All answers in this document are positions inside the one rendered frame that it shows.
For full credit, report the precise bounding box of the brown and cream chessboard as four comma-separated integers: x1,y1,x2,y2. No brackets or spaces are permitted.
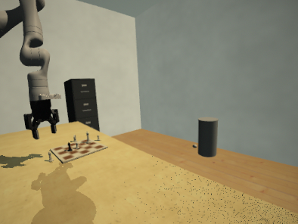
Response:
50,139,108,163

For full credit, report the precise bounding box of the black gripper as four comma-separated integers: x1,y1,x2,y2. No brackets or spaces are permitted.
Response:
23,99,59,139

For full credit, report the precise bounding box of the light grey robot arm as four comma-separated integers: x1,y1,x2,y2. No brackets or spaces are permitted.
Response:
0,0,61,101

